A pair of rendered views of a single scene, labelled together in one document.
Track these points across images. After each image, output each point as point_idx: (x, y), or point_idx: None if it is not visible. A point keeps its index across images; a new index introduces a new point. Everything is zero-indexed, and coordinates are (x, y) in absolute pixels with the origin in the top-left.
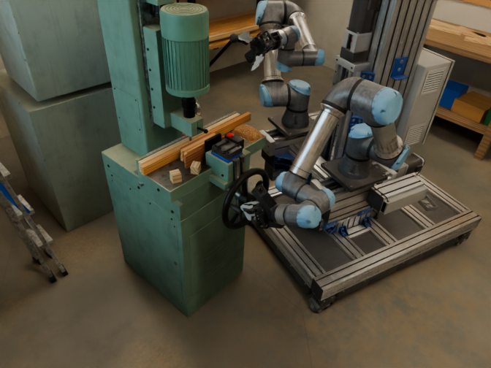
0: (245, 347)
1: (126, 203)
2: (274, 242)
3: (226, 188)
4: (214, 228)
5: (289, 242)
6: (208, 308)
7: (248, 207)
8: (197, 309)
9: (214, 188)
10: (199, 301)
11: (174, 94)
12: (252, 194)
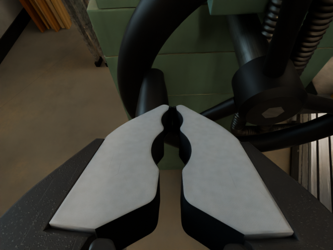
0: (165, 249)
1: None
2: (300, 171)
3: (219, 7)
4: (198, 108)
5: (322, 194)
6: (171, 176)
7: (94, 183)
8: (161, 169)
9: (218, 15)
10: (163, 165)
11: None
12: (303, 87)
